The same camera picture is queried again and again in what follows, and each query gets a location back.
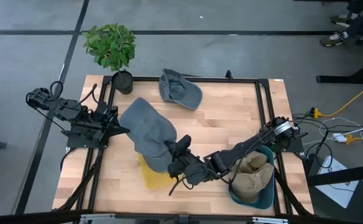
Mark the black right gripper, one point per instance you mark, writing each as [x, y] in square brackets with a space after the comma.
[191, 169]

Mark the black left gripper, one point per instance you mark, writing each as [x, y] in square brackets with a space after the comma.
[105, 115]

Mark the blue-grey baseball cap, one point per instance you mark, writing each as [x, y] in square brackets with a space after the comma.
[184, 96]
[147, 130]

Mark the yellow plastic bin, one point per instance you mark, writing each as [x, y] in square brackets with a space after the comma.
[156, 182]

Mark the beige baseball cap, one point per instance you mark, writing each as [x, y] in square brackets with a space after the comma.
[256, 160]
[253, 186]

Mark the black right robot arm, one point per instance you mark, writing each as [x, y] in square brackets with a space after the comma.
[246, 146]

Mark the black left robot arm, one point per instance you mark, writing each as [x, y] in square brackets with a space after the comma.
[66, 112]

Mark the potted green plant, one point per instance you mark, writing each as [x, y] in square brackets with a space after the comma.
[110, 46]

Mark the teal plastic bin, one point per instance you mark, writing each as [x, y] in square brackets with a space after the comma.
[262, 202]

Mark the black rig beam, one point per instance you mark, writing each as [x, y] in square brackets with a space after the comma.
[29, 217]

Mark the white power adapter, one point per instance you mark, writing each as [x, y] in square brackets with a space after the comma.
[339, 137]

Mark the black metal bar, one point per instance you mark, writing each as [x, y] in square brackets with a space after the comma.
[340, 175]

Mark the white paper sheet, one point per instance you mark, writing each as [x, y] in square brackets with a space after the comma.
[337, 193]

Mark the person's shoe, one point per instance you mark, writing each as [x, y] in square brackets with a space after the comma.
[340, 20]
[332, 40]

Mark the person's leg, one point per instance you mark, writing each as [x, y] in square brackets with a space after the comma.
[360, 21]

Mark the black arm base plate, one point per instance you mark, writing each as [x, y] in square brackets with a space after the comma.
[76, 143]
[298, 147]

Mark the black diagonal frame strut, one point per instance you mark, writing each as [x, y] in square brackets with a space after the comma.
[82, 186]
[290, 196]

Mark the black frame clamp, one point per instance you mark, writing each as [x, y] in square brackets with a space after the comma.
[229, 75]

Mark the black aluminium table frame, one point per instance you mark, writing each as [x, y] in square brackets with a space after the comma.
[243, 80]

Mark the silver metal bracket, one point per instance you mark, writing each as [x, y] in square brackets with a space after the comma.
[270, 220]
[97, 216]

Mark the black desk leg frame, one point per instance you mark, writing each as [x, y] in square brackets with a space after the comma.
[340, 79]

